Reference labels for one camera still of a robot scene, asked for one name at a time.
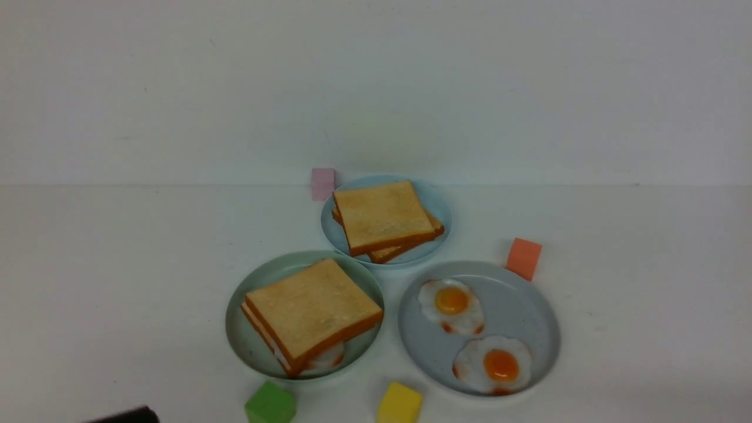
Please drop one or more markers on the grey egg plate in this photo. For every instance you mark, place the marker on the grey egg plate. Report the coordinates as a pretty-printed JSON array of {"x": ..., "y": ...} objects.
[{"x": 513, "y": 307}]

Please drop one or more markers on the fried egg middle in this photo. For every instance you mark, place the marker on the fried egg middle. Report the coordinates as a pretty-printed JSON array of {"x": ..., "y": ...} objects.
[{"x": 452, "y": 305}]

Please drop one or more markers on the toast slice bottom remaining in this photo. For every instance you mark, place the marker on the toast slice bottom remaining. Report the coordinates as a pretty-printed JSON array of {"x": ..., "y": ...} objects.
[{"x": 411, "y": 244}]

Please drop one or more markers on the yellow cube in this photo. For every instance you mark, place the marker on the yellow cube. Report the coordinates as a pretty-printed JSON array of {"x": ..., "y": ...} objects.
[{"x": 400, "y": 404}]

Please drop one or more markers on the orange cube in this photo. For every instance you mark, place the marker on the orange cube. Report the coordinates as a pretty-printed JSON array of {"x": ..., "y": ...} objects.
[{"x": 523, "y": 258}]

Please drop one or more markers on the fried egg front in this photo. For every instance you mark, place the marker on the fried egg front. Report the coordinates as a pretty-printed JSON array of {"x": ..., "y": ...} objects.
[{"x": 494, "y": 365}]

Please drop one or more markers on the fried egg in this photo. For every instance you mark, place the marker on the fried egg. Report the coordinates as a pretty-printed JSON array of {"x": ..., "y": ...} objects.
[
  {"x": 452, "y": 305},
  {"x": 494, "y": 365},
  {"x": 326, "y": 360}
]

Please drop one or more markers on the mint green plate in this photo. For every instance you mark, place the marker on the mint green plate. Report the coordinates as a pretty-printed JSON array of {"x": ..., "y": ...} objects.
[{"x": 249, "y": 346}]

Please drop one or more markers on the green cube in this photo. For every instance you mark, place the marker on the green cube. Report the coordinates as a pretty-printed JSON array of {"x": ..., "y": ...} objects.
[{"x": 271, "y": 404}]

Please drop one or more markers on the fried egg top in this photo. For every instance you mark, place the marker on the fried egg top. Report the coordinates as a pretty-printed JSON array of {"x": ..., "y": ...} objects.
[{"x": 326, "y": 360}]

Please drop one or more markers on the pink cube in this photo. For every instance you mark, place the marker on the pink cube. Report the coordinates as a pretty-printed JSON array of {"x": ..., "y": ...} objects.
[{"x": 322, "y": 183}]

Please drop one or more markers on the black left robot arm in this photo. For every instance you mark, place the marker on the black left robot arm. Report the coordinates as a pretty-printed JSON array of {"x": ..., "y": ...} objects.
[{"x": 141, "y": 414}]

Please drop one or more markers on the light blue bread plate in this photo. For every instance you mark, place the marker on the light blue bread plate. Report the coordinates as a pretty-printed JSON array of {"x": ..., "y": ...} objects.
[{"x": 400, "y": 257}]

